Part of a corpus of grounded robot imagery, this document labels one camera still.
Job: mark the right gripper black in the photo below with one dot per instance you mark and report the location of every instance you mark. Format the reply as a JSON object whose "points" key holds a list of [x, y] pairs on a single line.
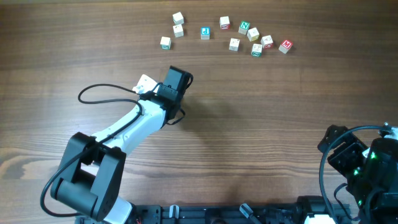
{"points": [[337, 144]]}

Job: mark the wooden block picture top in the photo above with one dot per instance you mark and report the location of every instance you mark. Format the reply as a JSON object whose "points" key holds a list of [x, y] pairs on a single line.
{"points": [[234, 44]]}

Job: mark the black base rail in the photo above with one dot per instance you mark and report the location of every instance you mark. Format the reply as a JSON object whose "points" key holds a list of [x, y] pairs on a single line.
{"points": [[307, 209]]}

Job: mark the plain wooden block top-left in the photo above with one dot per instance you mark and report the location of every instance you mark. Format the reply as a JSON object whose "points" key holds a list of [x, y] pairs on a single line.
{"points": [[178, 18]]}

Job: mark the wooden block red G side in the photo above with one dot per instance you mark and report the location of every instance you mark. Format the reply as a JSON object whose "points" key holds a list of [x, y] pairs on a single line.
{"points": [[267, 42]]}

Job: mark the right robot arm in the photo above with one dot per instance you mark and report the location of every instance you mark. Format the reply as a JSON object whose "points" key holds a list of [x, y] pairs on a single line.
{"points": [[366, 156]]}

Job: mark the wooden block yellow side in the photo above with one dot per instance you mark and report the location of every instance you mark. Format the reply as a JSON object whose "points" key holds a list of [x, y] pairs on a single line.
{"points": [[253, 34]]}

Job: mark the blue letter P block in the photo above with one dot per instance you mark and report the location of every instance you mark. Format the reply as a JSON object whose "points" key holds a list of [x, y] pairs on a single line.
{"points": [[205, 33]]}

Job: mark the red letter M block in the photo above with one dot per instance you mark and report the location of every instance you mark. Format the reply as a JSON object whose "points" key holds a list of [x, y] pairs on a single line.
{"points": [[285, 46]]}

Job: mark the wooden block green Z side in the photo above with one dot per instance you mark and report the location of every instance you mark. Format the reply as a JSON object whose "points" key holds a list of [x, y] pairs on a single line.
{"points": [[256, 50]]}

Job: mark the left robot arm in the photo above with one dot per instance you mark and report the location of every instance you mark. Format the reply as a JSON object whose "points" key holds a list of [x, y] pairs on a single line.
{"points": [[89, 176]]}

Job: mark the green letter N block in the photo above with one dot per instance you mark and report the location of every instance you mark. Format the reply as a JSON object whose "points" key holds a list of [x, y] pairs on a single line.
{"points": [[243, 27]]}

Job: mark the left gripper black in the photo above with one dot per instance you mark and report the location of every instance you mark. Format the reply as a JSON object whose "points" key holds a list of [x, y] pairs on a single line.
{"points": [[168, 93]]}

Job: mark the wooden block with drawing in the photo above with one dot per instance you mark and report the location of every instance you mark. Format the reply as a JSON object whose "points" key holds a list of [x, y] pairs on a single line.
{"points": [[178, 30]]}

